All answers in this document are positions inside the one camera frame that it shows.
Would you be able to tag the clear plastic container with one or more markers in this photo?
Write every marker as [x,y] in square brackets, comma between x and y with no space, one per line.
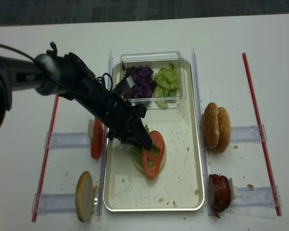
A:
[155,61]

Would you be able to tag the clear pusher track lower right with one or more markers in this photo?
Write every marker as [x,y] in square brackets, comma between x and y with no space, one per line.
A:
[267,196]

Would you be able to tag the red strip right side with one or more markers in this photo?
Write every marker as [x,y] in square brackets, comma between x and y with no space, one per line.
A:
[264,146]

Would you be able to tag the clear rail right of tray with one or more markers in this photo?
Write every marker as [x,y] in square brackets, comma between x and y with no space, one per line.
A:
[203,151]

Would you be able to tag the lettuce leaf on bun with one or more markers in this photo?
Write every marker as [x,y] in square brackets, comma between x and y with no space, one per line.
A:
[136,152]

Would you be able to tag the green lettuce in container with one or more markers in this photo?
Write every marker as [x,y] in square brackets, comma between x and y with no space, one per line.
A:
[166,82]

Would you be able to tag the red strip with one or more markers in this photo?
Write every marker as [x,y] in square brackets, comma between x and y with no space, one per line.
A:
[44,163]
[264,146]

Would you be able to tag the purple cabbage shreds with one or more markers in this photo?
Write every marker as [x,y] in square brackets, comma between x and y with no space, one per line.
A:
[144,85]

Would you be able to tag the sesame bun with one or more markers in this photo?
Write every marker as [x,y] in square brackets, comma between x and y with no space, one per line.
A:
[224,130]
[210,125]

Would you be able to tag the sesame bun inner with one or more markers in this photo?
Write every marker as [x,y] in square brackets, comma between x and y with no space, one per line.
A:
[210,125]

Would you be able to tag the meat patties stack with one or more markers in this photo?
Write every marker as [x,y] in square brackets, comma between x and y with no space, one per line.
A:
[220,193]

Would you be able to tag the clear rail left of tray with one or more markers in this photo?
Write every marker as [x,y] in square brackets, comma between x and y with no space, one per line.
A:
[103,160]

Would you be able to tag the sesame bun outer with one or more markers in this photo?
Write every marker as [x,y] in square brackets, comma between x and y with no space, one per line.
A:
[224,130]

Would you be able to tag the clear pusher track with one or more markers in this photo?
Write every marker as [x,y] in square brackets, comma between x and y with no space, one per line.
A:
[57,140]
[45,203]
[267,196]
[254,133]

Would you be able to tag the bun half lower left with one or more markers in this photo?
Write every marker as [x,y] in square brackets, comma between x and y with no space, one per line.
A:
[84,197]

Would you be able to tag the red strip left side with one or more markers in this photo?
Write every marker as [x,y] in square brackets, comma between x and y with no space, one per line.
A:
[44,163]

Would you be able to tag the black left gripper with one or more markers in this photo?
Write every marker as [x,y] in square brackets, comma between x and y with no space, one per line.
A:
[121,118]

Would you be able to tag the clear rail of tray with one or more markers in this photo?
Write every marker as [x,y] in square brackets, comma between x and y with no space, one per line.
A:
[203,151]
[103,160]

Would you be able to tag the clear pusher track upper left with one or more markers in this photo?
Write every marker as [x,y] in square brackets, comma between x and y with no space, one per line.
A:
[57,140]

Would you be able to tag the tomato slices stack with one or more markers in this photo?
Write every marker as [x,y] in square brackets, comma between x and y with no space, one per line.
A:
[97,139]

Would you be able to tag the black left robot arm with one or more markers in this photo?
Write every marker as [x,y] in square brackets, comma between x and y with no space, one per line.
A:
[69,77]

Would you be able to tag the clear pusher track lower left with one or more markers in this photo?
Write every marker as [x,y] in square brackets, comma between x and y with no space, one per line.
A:
[45,203]

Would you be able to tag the clear pusher track upper right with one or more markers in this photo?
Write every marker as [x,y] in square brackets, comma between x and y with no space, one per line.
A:
[254,133]

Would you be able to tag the metal tray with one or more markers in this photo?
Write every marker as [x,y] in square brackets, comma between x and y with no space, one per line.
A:
[178,183]

